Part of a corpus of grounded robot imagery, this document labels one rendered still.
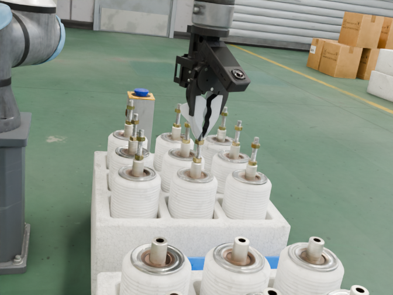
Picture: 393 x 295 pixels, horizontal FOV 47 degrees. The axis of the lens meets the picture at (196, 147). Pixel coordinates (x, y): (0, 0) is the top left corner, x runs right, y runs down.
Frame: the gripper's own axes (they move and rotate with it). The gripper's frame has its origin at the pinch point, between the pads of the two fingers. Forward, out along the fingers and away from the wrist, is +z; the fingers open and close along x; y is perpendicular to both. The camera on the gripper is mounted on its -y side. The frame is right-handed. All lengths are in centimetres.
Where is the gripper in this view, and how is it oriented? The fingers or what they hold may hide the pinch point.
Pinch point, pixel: (202, 133)
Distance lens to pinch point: 89.5
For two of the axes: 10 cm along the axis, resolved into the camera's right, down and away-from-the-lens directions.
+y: -5.7, -3.4, 7.5
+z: -1.3, 9.4, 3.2
